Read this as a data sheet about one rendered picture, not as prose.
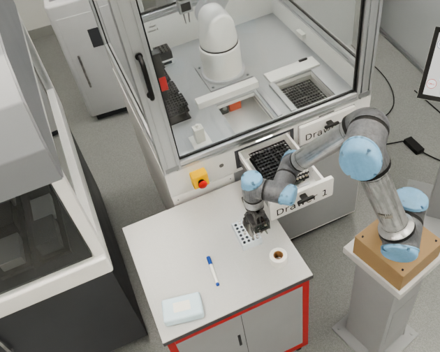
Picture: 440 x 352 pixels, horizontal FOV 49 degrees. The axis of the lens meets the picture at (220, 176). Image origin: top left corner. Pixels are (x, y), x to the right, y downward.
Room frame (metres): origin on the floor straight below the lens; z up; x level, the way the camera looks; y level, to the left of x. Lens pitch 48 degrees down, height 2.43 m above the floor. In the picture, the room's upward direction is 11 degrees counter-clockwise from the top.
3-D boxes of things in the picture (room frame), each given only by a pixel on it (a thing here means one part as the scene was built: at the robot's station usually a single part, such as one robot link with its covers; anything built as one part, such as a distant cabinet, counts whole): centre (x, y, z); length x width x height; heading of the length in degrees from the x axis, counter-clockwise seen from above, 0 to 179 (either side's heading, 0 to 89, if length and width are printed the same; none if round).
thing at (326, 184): (1.22, -0.31, 0.87); 0.29 x 0.02 x 0.11; 105
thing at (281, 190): (1.08, -0.20, 1.13); 0.11 x 0.11 x 0.08; 60
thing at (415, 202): (0.96, -0.62, 1.03); 0.13 x 0.12 x 0.14; 150
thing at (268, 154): (1.41, -0.26, 0.87); 0.22 x 0.18 x 0.06; 15
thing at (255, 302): (1.13, 0.09, 0.38); 0.62 x 0.58 x 0.76; 105
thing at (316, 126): (1.61, -0.53, 0.87); 0.29 x 0.02 x 0.11; 105
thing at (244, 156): (1.42, -0.25, 0.86); 0.40 x 0.26 x 0.06; 15
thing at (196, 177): (1.43, 0.09, 0.88); 0.07 x 0.05 x 0.07; 105
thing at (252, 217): (1.10, -0.11, 0.97); 0.09 x 0.08 x 0.12; 13
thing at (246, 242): (1.17, -0.06, 0.78); 0.12 x 0.08 x 0.04; 13
